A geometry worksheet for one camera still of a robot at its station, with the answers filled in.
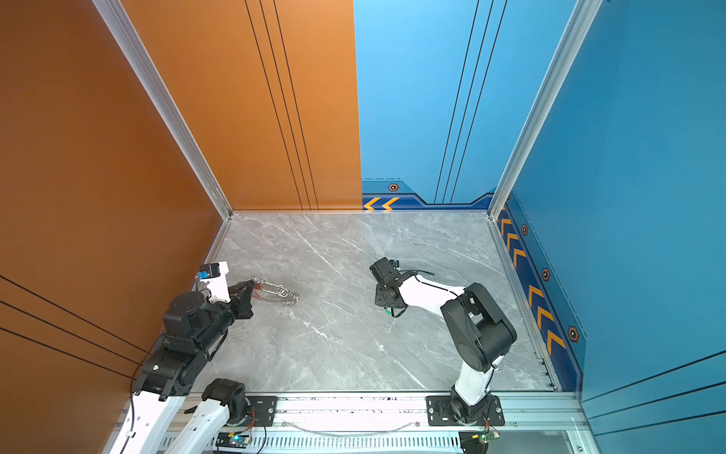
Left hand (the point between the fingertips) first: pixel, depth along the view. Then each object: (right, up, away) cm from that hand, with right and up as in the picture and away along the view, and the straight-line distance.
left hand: (254, 279), depth 71 cm
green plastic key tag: (+35, -14, +21) cm, 43 cm away
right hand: (+33, -10, +23) cm, 42 cm away
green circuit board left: (-5, -40, 0) cm, 41 cm away
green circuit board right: (+56, -40, -1) cm, 69 cm away
